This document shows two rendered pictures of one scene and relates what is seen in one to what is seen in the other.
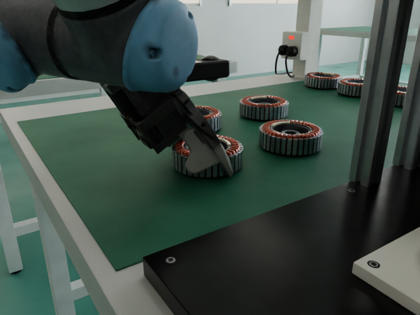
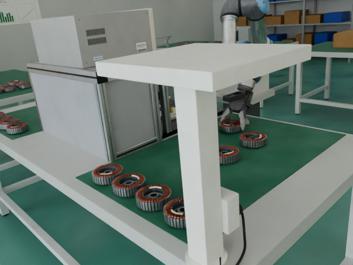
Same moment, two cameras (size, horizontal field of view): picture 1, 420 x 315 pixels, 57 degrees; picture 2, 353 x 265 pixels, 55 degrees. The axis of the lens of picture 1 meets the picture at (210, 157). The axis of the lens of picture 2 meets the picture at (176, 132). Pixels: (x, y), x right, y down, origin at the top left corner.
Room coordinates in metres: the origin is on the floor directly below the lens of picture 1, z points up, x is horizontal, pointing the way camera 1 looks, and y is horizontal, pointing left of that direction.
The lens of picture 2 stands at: (2.02, -0.48, 1.31)
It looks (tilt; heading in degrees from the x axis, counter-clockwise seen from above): 20 degrees down; 171
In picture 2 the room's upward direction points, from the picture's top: 5 degrees counter-clockwise
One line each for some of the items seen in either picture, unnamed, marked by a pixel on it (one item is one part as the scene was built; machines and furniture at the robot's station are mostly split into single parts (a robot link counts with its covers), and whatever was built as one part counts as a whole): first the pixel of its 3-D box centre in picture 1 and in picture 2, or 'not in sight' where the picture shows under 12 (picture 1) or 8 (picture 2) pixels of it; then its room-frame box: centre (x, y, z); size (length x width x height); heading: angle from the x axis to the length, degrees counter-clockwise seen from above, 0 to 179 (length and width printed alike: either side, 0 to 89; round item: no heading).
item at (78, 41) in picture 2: not in sight; (93, 37); (0.32, -0.57, 1.22); 0.44 x 0.39 x 0.20; 33
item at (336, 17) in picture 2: not in sight; (336, 17); (-4.63, 4.05, 0.87); 0.42 x 0.36 x 0.19; 125
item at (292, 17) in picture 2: not in sight; (296, 17); (-5.38, 3.57, 0.92); 0.40 x 0.36 x 0.27; 121
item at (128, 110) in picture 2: not in sight; (131, 114); (0.65, -0.45, 0.91); 0.28 x 0.03 x 0.32; 123
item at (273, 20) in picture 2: not in sight; (277, 19); (-5.77, 3.31, 0.87); 0.42 x 0.40 x 0.18; 33
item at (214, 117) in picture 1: (194, 119); (252, 139); (0.77, 0.03, 0.77); 0.11 x 0.11 x 0.04
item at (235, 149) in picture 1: (207, 154); (230, 125); (0.57, 0.00, 0.77); 0.11 x 0.11 x 0.04
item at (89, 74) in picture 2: not in sight; (99, 63); (0.33, -0.56, 1.09); 0.68 x 0.44 x 0.05; 33
